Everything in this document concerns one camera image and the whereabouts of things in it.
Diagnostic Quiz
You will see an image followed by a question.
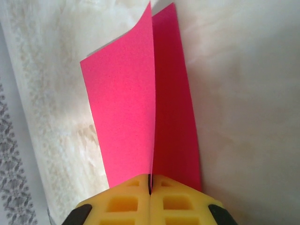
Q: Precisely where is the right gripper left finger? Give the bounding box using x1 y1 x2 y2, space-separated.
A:
67 174 151 225

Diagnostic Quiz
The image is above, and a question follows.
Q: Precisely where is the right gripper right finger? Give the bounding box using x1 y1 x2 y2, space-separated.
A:
151 174 239 225

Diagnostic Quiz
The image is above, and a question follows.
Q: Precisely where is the pink square paper sheet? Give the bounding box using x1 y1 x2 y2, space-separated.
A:
80 1 202 191

